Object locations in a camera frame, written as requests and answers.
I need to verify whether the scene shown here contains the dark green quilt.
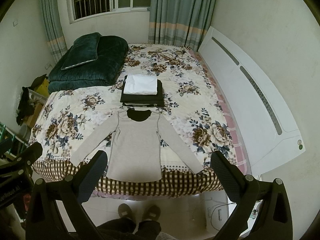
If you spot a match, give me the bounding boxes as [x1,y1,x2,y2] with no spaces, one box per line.
[48,36,129,93]

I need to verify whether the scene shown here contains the black folded clothes stack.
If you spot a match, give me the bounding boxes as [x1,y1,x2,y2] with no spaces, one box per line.
[120,75,164,107]

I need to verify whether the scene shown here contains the white headboard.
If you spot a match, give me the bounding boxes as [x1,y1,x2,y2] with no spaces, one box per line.
[199,27,305,177]

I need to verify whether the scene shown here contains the right grey slipper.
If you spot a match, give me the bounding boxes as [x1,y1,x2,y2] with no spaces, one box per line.
[142,205,161,221]

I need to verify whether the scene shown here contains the white wall socket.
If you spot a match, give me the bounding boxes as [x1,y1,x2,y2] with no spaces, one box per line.
[12,20,18,27]

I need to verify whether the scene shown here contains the green right curtain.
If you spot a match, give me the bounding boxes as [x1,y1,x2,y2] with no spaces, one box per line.
[148,0,216,51]

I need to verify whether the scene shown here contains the green curtain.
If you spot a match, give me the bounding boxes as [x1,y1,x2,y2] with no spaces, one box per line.
[148,0,216,51]
[40,0,67,63]

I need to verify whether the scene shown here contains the beige long-sleeve shirt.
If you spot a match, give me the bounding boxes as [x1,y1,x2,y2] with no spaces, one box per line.
[70,110,203,183]

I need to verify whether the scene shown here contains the green plastic rack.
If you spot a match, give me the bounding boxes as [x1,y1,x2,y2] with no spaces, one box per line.
[1,123,27,159]

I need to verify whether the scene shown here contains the dark green pillow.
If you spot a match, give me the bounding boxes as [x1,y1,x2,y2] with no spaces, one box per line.
[61,32,101,70]

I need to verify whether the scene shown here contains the white folded garment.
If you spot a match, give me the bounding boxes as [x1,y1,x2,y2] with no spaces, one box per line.
[124,74,157,95]

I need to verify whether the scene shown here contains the green left curtain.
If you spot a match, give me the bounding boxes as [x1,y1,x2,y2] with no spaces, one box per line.
[40,0,67,63]

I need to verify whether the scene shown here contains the yellow cardboard box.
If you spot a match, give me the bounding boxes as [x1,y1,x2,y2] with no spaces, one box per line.
[26,74,49,128]

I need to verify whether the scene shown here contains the black clothes on box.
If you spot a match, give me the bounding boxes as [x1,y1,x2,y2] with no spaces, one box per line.
[16,87,33,126]

